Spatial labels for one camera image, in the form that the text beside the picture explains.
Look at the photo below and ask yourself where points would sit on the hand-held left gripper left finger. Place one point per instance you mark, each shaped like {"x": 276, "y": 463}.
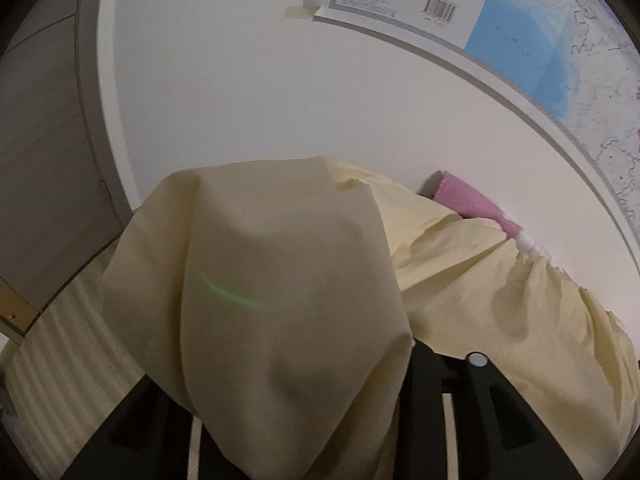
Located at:
{"x": 150, "y": 440}

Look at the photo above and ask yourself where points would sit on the pink flower print blanket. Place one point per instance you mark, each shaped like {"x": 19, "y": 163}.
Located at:
{"x": 465, "y": 195}

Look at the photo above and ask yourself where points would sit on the colourful wall map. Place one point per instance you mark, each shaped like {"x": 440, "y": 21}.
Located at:
{"x": 525, "y": 35}

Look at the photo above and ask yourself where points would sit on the cream large shirt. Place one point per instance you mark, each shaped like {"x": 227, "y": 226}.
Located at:
{"x": 275, "y": 260}

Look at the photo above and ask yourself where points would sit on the beige tape piece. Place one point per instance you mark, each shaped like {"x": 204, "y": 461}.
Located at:
{"x": 300, "y": 10}

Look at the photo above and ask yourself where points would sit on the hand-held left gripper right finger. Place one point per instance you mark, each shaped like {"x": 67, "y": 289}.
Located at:
{"x": 500, "y": 435}

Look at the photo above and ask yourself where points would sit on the grey wooden door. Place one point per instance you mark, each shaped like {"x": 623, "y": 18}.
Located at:
{"x": 40, "y": 135}

